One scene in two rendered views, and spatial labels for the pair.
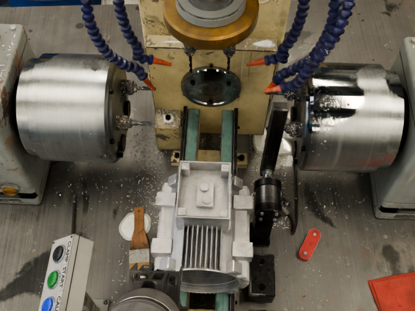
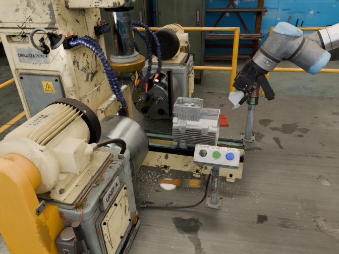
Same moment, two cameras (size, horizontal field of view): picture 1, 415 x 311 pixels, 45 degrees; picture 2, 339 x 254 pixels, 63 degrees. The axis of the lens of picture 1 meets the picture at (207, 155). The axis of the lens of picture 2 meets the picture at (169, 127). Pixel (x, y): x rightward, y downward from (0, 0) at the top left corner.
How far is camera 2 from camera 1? 1.22 m
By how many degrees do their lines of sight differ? 58
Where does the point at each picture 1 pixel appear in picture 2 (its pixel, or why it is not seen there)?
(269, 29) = (109, 93)
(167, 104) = not seen: hidden behind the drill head
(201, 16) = (135, 55)
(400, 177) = (183, 92)
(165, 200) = (183, 123)
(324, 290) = not seen: hidden behind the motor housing
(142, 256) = (186, 181)
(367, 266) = not seen: hidden behind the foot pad
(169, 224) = (194, 125)
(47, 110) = (125, 137)
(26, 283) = (191, 232)
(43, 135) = (133, 150)
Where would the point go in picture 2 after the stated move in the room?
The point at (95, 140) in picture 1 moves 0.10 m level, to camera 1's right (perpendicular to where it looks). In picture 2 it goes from (144, 137) to (151, 125)
